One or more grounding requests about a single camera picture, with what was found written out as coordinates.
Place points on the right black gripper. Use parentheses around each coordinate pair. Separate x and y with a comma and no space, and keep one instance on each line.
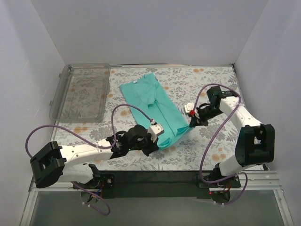
(201,121)

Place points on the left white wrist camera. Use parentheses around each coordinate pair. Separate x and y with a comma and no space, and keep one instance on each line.
(155,129)

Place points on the teal t shirt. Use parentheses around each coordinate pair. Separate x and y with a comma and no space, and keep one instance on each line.
(147,94)

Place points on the floral table mat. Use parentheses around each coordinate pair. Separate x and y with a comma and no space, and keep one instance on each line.
(182,85)

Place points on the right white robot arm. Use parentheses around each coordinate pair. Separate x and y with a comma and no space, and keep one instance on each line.
(256,140)

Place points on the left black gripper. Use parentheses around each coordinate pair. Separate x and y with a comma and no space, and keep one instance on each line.
(148,148)

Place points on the clear plastic bin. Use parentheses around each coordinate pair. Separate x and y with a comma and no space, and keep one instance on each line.
(81,93)

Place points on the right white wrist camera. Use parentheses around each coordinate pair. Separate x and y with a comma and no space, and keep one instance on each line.
(191,111)

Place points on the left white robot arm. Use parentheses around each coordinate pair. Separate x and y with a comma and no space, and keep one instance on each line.
(73,163)

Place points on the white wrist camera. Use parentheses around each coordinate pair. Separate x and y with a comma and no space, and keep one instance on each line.
(155,129)
(191,111)

